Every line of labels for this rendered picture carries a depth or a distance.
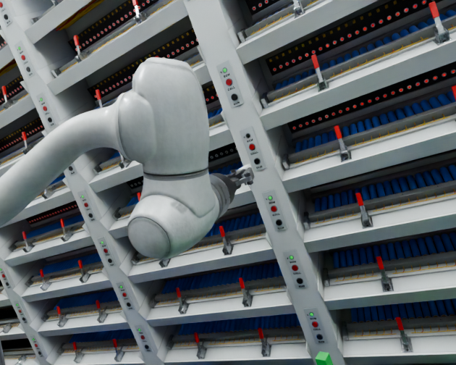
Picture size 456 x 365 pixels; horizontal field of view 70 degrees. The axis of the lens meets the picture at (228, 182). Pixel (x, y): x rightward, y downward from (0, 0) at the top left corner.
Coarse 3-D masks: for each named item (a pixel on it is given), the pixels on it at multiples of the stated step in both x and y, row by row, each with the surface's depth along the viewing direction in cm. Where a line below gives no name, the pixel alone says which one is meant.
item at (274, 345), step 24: (168, 336) 135; (192, 336) 130; (216, 336) 124; (240, 336) 119; (264, 336) 116; (288, 336) 112; (168, 360) 129; (192, 360) 123; (216, 360) 118; (240, 360) 114; (264, 360) 110; (288, 360) 107; (312, 360) 103
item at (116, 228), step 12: (228, 156) 114; (132, 192) 135; (240, 192) 98; (252, 192) 97; (120, 204) 131; (240, 204) 100; (108, 216) 124; (120, 216) 127; (108, 228) 123; (120, 228) 120
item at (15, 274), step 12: (0, 228) 156; (12, 228) 161; (0, 240) 154; (0, 264) 155; (24, 264) 161; (0, 276) 158; (12, 276) 155; (24, 276) 159; (12, 288) 156; (12, 300) 159; (24, 300) 157; (24, 312) 158; (36, 312) 160; (24, 324) 160; (36, 336) 159; (48, 336) 162; (60, 336) 167; (48, 348) 160
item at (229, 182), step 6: (210, 174) 66; (216, 174) 65; (222, 174) 66; (222, 180) 63; (228, 180) 65; (234, 180) 66; (228, 186) 63; (234, 186) 66; (240, 186) 67; (234, 192) 65
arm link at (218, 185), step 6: (210, 180) 59; (216, 180) 60; (216, 186) 59; (222, 186) 60; (216, 192) 57; (222, 192) 59; (228, 192) 62; (222, 198) 59; (228, 198) 61; (222, 204) 58; (228, 204) 61; (222, 210) 59
